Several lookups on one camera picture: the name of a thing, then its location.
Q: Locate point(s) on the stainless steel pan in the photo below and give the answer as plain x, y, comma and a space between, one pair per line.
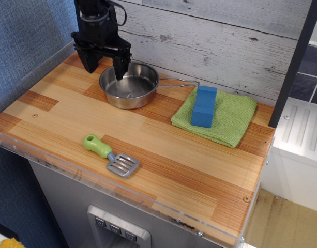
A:
137, 88

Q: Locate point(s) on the yellow black object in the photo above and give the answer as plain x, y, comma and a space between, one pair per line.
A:
11, 243

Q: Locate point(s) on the green microfiber cloth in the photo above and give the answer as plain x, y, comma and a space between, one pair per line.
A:
231, 118

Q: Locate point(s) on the green handled toy spatula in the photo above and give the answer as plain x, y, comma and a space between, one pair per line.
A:
121, 164

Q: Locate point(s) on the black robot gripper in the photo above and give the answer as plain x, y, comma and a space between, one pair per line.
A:
98, 37

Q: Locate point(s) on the white ribbed side cabinet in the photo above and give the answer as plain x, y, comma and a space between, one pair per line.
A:
291, 168

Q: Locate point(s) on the silver dispenser button panel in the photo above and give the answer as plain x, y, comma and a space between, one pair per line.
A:
112, 231

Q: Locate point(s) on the blue wooden block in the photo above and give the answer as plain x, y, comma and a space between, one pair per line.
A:
204, 107

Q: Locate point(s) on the dark right support post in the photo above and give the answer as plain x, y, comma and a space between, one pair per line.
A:
299, 52

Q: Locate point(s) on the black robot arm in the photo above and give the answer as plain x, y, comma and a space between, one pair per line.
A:
102, 9

